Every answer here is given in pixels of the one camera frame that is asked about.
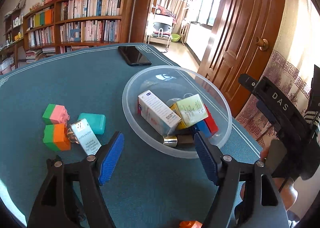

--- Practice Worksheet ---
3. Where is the black smartphone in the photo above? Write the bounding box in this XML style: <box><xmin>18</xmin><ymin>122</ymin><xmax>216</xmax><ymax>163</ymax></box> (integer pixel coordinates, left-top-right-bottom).
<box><xmin>118</xmin><ymin>46</ymin><xmax>152</xmax><ymax>66</ymax></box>

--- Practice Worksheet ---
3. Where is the white red barcode box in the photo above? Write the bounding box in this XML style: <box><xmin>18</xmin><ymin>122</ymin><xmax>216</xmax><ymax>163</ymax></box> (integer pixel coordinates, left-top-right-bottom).
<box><xmin>138</xmin><ymin>90</ymin><xmax>181</xmax><ymax>136</ymax></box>

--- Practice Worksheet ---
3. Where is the large wooden bookshelf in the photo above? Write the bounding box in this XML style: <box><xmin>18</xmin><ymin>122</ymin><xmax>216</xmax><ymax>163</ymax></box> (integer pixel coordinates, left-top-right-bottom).
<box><xmin>23</xmin><ymin>0</ymin><xmax>133</xmax><ymax>53</ymax></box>

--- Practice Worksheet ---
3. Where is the clear plastic bowl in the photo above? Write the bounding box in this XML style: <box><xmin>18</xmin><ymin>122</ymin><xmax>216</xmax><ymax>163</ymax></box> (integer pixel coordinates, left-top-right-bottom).
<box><xmin>122</xmin><ymin>66</ymin><xmax>232</xmax><ymax>159</ymax></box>

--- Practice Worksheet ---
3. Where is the blue toy brick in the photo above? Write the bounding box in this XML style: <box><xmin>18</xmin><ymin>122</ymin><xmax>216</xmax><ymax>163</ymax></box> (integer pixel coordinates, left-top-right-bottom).
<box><xmin>193</xmin><ymin>120</ymin><xmax>212</xmax><ymax>138</ymax></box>

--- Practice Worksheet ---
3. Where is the person right hand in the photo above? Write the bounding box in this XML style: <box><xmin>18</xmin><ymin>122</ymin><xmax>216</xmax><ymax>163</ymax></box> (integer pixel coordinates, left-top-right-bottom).
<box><xmin>240</xmin><ymin>146</ymin><xmax>298</xmax><ymax>211</ymax></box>

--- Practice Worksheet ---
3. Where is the pale green box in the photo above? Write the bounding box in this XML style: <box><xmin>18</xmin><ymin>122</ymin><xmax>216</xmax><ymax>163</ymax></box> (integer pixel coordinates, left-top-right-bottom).
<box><xmin>176</xmin><ymin>94</ymin><xmax>208</xmax><ymax>128</ymax></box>

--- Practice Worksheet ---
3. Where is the patterned curtain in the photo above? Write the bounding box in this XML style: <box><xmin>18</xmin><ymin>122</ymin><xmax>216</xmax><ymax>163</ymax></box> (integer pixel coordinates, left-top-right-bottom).
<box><xmin>236</xmin><ymin>50</ymin><xmax>316</xmax><ymax>148</ymax></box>

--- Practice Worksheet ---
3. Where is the green plastic basin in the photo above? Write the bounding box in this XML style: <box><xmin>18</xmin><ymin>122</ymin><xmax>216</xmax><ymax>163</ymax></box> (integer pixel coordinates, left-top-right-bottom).
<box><xmin>171</xmin><ymin>33</ymin><xmax>181</xmax><ymax>43</ymax></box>

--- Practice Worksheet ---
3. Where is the yellow orange toy brick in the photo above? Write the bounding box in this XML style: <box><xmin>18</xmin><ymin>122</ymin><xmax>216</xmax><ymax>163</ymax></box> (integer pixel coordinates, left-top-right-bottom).
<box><xmin>179</xmin><ymin>220</ymin><xmax>202</xmax><ymax>228</ymax></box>

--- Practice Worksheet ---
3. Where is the teal green table mat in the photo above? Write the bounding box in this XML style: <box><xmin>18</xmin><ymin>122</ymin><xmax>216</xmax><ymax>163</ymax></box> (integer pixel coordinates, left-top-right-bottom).
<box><xmin>0</xmin><ymin>42</ymin><xmax>263</xmax><ymax>228</ymax></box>

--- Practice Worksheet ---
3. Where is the teal plastic case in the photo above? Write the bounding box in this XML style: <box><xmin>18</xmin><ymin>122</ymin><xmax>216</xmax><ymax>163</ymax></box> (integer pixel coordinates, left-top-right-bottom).
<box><xmin>77</xmin><ymin>112</ymin><xmax>106</xmax><ymax>135</ymax></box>

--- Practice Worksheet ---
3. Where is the white Estee Lauder box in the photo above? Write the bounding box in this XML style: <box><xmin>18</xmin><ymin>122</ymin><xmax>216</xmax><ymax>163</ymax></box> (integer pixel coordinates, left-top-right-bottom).
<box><xmin>71</xmin><ymin>119</ymin><xmax>101</xmax><ymax>155</ymax></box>

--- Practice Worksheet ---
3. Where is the green pink toy brick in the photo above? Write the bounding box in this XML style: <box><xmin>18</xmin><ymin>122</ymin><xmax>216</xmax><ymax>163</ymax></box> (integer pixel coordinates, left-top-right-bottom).
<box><xmin>42</xmin><ymin>104</ymin><xmax>70</xmax><ymax>126</ymax></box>

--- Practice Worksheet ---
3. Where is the brown wooden door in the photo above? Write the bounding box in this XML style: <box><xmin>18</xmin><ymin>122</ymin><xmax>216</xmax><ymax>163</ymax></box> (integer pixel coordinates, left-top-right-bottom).
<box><xmin>198</xmin><ymin>0</ymin><xmax>285</xmax><ymax>117</ymax></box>

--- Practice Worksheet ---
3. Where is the red toy brick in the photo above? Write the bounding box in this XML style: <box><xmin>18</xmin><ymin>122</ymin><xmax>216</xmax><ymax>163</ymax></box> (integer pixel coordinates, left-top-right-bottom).
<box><xmin>204</xmin><ymin>105</ymin><xmax>219</xmax><ymax>136</ymax></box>

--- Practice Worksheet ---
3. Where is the brass door knob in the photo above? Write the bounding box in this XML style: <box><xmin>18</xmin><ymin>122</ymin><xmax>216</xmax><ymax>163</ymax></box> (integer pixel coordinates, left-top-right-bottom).
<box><xmin>255</xmin><ymin>37</ymin><xmax>269</xmax><ymax>51</ymax></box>

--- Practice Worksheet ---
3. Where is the gold cap brown bottle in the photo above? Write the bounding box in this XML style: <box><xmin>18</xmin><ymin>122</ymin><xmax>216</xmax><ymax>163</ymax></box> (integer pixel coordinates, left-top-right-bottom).
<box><xmin>163</xmin><ymin>135</ymin><xmax>194</xmax><ymax>148</ymax></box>

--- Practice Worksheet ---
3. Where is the small wooden shelf desk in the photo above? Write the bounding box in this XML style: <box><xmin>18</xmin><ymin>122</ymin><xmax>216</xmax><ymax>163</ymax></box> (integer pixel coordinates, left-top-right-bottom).
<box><xmin>1</xmin><ymin>8</ymin><xmax>24</xmax><ymax>69</ymax></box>

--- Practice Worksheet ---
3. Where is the white walker chair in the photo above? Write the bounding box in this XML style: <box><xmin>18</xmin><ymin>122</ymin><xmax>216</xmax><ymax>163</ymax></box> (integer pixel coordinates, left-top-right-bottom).
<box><xmin>146</xmin><ymin>6</ymin><xmax>176</xmax><ymax>53</ymax></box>

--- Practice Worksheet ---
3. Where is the green orange toy brick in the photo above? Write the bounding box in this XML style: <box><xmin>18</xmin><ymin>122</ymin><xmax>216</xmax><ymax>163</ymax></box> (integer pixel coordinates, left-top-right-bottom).
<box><xmin>43</xmin><ymin>123</ymin><xmax>71</xmax><ymax>151</ymax></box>

